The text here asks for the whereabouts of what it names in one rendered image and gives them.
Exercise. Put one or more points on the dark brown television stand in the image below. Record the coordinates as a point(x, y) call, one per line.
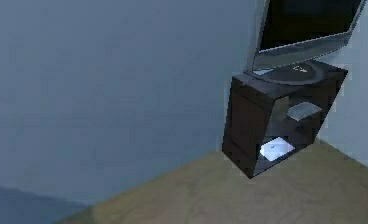
point(248, 123)

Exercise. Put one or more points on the white flat box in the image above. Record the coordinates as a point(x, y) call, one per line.
point(276, 148)

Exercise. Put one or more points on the grey flat box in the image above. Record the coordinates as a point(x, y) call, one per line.
point(304, 110)

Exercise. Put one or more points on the grey flat television set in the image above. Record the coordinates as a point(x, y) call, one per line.
point(302, 26)

